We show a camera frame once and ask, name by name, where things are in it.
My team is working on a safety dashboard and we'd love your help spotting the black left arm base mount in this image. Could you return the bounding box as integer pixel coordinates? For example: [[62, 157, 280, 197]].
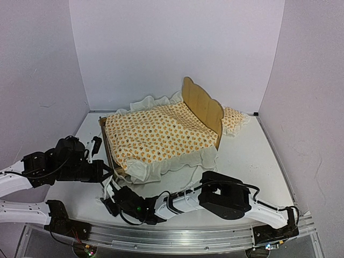
[[44, 200, 91, 240]]

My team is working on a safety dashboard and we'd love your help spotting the small duck print pillow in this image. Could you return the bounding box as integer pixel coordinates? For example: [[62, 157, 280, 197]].
[[221, 106, 250, 137]]

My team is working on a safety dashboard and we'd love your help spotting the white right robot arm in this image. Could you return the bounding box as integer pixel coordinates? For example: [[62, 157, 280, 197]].
[[101, 171, 299, 238]]

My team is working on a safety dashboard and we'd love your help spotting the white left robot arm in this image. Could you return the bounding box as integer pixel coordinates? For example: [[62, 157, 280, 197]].
[[1, 136, 113, 235]]

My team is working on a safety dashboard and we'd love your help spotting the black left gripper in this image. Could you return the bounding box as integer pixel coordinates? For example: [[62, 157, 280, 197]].
[[55, 160, 113, 183]]

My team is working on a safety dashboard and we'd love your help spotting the duck print mattress cushion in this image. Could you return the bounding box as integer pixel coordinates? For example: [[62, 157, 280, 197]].
[[105, 91, 219, 184]]

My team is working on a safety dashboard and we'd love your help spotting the wooden pet bed frame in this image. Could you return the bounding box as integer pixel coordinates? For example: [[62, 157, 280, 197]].
[[99, 77, 224, 175]]

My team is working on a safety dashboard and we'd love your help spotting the aluminium front rail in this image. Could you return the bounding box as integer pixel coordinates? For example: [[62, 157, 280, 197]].
[[16, 206, 321, 257]]

